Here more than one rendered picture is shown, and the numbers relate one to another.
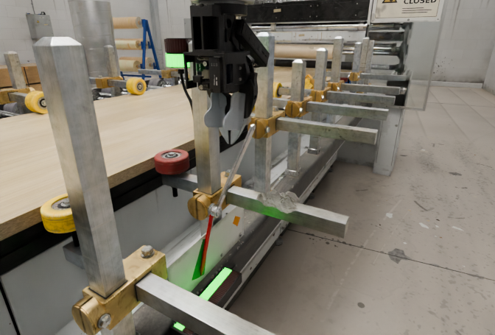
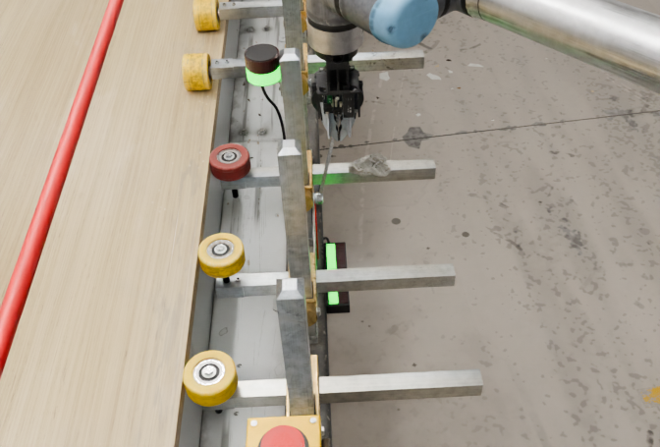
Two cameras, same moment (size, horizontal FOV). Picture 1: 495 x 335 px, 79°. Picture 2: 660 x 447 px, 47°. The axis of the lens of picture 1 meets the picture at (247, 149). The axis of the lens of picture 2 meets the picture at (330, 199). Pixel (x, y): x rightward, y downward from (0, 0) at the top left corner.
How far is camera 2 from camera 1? 1.00 m
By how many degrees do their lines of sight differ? 34
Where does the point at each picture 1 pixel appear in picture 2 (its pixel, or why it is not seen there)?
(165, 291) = (342, 275)
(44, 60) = (290, 162)
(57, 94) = (298, 180)
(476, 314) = (516, 176)
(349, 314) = (387, 237)
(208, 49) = (341, 88)
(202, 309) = (378, 273)
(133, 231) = not seen: hidden behind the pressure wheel
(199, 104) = (293, 110)
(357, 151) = not seen: outside the picture
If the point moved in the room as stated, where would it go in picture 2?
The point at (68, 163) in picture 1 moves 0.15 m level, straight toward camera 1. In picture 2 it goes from (296, 218) to (384, 247)
